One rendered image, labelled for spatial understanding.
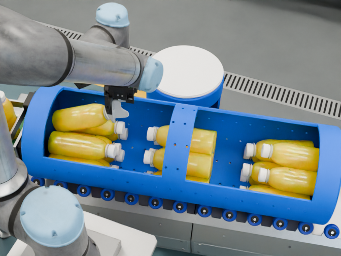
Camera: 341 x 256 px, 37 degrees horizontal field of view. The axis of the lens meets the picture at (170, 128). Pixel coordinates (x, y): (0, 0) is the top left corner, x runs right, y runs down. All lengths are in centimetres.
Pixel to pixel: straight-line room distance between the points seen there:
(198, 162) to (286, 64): 220
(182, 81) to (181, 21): 204
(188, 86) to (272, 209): 58
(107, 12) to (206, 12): 274
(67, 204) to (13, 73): 35
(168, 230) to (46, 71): 93
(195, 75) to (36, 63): 110
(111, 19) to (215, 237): 77
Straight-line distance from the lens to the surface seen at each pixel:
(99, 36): 117
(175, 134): 137
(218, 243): 163
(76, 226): 103
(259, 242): 161
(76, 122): 148
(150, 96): 183
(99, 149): 147
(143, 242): 127
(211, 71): 184
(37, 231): 102
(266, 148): 145
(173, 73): 182
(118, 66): 98
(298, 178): 144
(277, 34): 379
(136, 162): 165
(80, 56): 87
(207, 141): 143
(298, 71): 352
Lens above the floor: 226
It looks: 48 degrees down
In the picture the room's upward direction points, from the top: 2 degrees clockwise
